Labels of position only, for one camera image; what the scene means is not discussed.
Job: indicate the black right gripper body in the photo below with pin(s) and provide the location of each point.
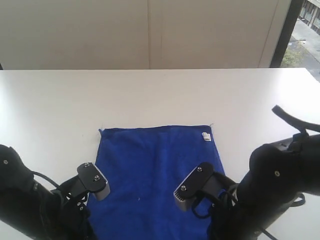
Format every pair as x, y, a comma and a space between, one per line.
242, 221

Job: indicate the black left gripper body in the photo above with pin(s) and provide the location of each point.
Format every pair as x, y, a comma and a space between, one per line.
68, 219

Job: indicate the blue terry towel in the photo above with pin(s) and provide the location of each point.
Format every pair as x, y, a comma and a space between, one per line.
143, 167

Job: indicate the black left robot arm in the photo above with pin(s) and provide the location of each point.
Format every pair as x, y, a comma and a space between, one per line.
39, 213

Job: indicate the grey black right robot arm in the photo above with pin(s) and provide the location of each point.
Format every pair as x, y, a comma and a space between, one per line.
279, 175

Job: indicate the white towel label tag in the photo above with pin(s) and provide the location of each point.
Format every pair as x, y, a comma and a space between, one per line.
206, 136

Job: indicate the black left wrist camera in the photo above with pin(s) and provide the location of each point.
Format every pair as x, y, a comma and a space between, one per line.
89, 179

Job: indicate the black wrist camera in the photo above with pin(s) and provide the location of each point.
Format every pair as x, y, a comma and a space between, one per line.
202, 182
89, 179

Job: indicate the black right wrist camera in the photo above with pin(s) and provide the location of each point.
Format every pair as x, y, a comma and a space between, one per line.
202, 182

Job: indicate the dark window frame post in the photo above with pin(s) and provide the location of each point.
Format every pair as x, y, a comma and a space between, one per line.
286, 32

